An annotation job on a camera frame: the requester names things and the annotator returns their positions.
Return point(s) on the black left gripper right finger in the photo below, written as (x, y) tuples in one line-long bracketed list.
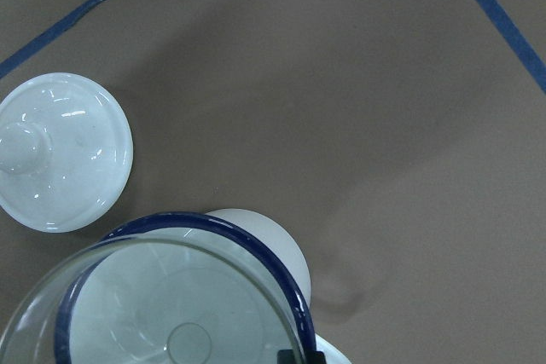
[(316, 357)]

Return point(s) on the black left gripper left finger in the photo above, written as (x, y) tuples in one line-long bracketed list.
[(286, 357)]

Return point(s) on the white cup blue rim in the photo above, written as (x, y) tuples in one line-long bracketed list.
[(233, 229)]

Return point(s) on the blue tape strip crosswise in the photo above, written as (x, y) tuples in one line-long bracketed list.
[(515, 39)]

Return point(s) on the blue tape strip lengthwise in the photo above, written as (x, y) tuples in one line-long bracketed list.
[(48, 36)]

